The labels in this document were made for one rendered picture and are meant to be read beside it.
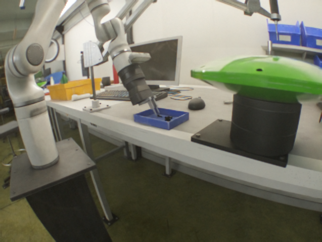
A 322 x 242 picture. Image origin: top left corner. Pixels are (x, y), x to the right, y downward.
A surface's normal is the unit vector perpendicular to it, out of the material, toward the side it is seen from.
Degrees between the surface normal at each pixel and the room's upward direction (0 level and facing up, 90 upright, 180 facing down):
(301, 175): 90
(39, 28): 79
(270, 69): 24
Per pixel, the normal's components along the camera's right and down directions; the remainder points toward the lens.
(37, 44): 0.94, -0.04
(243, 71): -0.35, -0.76
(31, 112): 0.70, 0.20
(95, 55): -0.11, 0.33
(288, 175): -0.62, 0.28
